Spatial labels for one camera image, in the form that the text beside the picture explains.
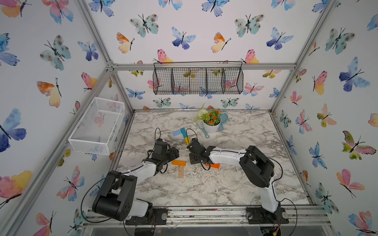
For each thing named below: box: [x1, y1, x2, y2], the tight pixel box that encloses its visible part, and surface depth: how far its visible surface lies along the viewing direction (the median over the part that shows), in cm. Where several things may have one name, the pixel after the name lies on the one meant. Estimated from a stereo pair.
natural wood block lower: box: [179, 165, 184, 178], surface depth 90 cm
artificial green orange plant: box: [193, 102, 223, 126], surface depth 98 cm
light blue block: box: [172, 129, 182, 137], surface depth 110 cm
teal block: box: [180, 127, 188, 139], surface depth 110 cm
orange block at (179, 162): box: [171, 159, 187, 167], surface depth 93 cm
